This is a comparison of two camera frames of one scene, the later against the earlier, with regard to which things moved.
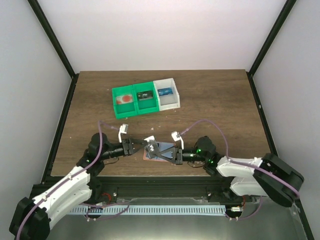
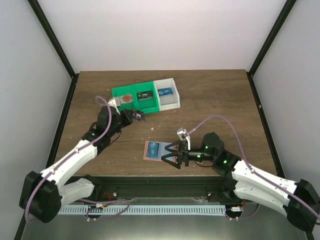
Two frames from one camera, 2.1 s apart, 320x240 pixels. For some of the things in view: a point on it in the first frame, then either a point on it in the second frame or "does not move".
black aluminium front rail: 119,187 does not move
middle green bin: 145,97 does not move
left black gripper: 128,146 -> 128,119
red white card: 124,99 does not move
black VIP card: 152,148 -> 138,115
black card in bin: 145,95 does not move
